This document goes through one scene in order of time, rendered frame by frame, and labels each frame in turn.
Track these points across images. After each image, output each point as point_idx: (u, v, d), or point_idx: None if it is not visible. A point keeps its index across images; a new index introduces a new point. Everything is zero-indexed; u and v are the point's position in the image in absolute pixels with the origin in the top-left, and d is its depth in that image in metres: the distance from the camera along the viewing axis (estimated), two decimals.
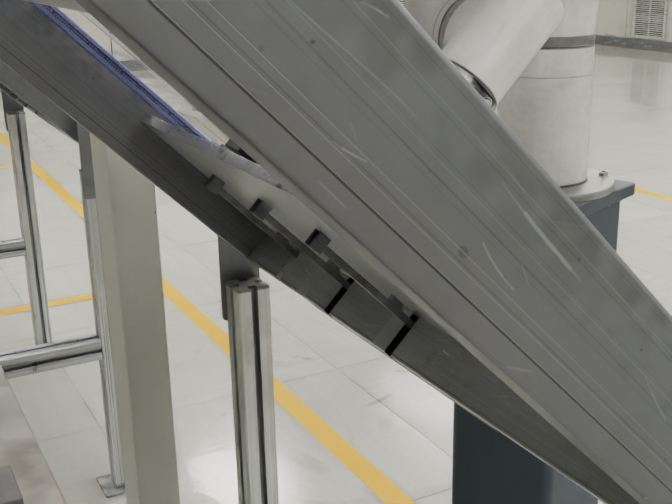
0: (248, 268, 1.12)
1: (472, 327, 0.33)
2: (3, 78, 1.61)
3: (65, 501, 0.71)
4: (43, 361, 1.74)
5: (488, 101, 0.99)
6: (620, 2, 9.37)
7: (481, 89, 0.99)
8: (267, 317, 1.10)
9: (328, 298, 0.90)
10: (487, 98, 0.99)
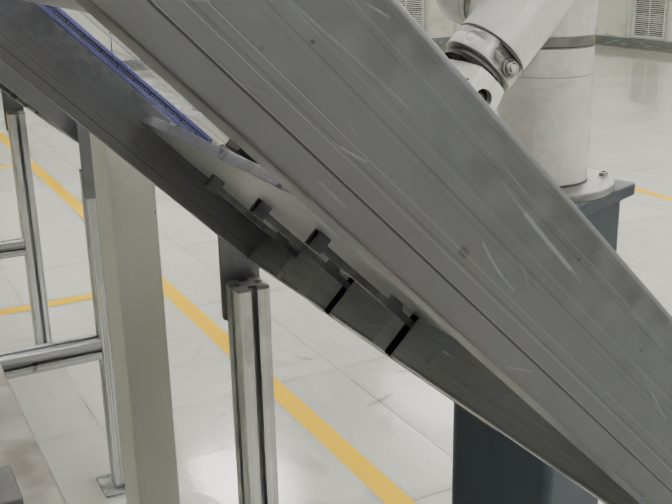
0: (248, 268, 1.12)
1: (472, 327, 0.33)
2: (3, 78, 1.61)
3: (65, 501, 0.71)
4: (43, 361, 1.74)
5: (515, 66, 0.99)
6: (620, 2, 9.37)
7: (508, 54, 1.00)
8: (267, 317, 1.10)
9: (328, 298, 0.90)
10: (514, 63, 1.00)
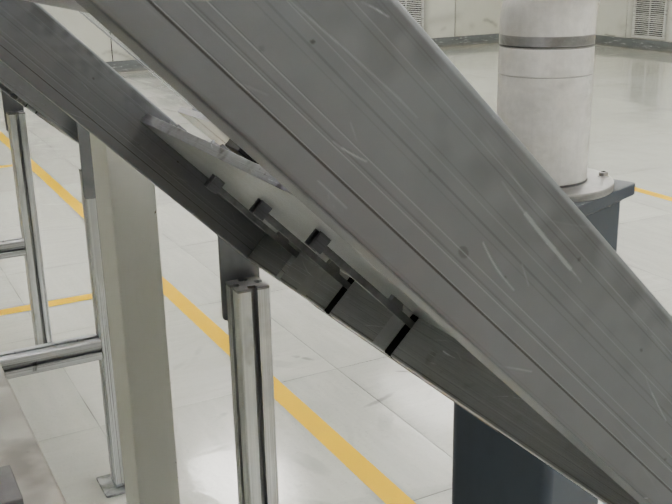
0: (248, 268, 1.12)
1: (472, 327, 0.33)
2: (3, 78, 1.61)
3: (65, 501, 0.71)
4: (43, 361, 1.74)
5: None
6: (620, 2, 9.37)
7: None
8: (267, 317, 1.10)
9: (328, 298, 0.90)
10: None
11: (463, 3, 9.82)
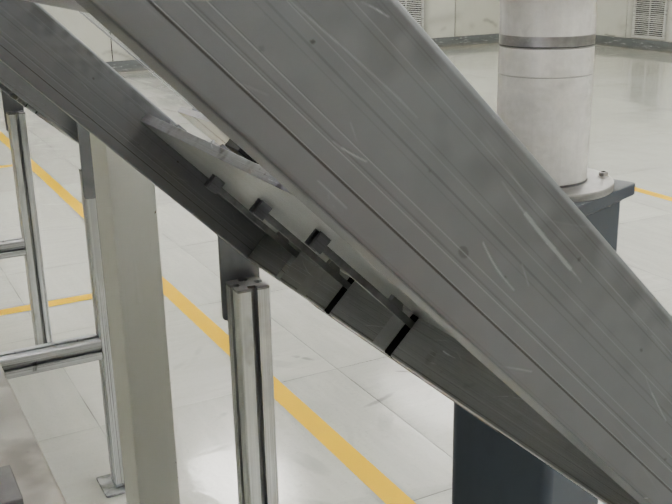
0: (248, 268, 1.12)
1: (472, 327, 0.33)
2: (3, 78, 1.61)
3: (65, 501, 0.71)
4: (43, 361, 1.74)
5: None
6: (620, 2, 9.37)
7: None
8: (267, 317, 1.10)
9: (328, 298, 0.90)
10: None
11: (463, 3, 9.82)
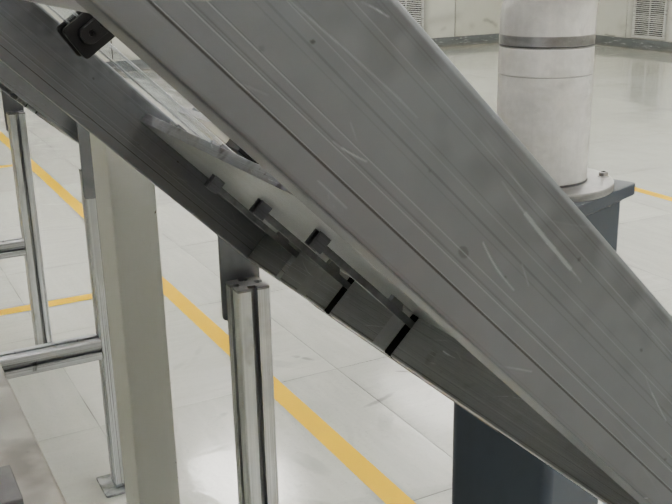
0: (248, 268, 1.12)
1: (472, 327, 0.33)
2: (3, 78, 1.61)
3: (65, 501, 0.71)
4: (43, 361, 1.74)
5: None
6: (620, 2, 9.37)
7: None
8: (267, 317, 1.10)
9: (328, 298, 0.90)
10: None
11: (463, 3, 9.82)
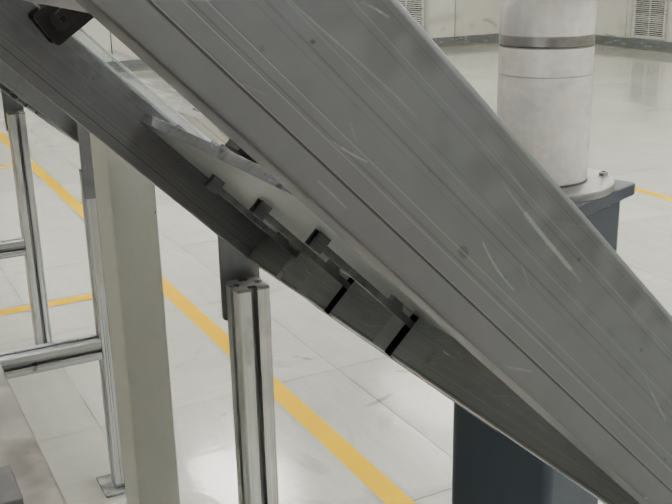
0: (248, 268, 1.12)
1: (472, 327, 0.33)
2: (3, 78, 1.61)
3: (65, 501, 0.71)
4: (43, 361, 1.74)
5: None
6: (620, 2, 9.37)
7: None
8: (267, 317, 1.10)
9: (328, 298, 0.90)
10: None
11: (463, 3, 9.82)
